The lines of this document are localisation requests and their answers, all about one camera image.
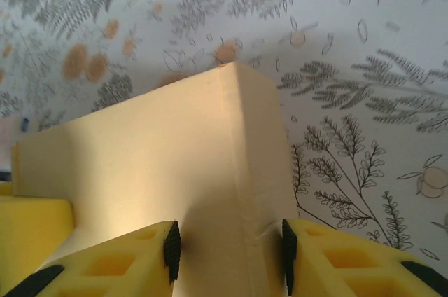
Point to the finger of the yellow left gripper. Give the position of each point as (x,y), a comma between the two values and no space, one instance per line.
(31,227)

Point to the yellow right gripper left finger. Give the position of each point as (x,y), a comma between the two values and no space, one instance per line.
(105,269)

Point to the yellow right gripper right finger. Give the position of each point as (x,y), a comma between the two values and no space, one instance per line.
(350,265)

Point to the orange paper box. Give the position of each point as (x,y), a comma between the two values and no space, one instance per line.
(157,153)

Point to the pink tissue pack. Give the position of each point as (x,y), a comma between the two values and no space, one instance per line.
(17,136)

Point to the floral tablecloth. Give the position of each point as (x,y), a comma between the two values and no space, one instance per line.
(350,66)

